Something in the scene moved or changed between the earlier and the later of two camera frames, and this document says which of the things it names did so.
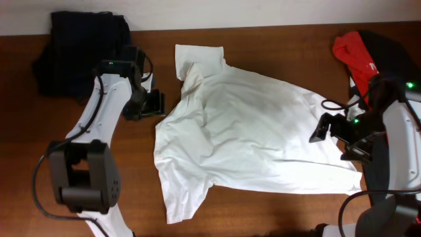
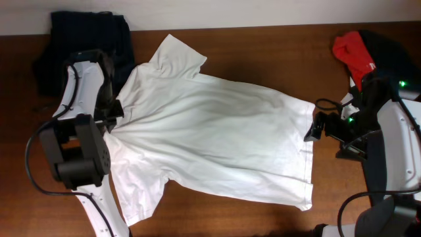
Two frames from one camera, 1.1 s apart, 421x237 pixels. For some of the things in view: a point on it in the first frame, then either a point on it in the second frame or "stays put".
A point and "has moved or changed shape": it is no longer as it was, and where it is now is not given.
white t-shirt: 234,130 has moved or changed shape
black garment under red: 398,72 stays put
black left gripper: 154,108 -> 112,118
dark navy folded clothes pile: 66,62 stays put
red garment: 351,48 stays put
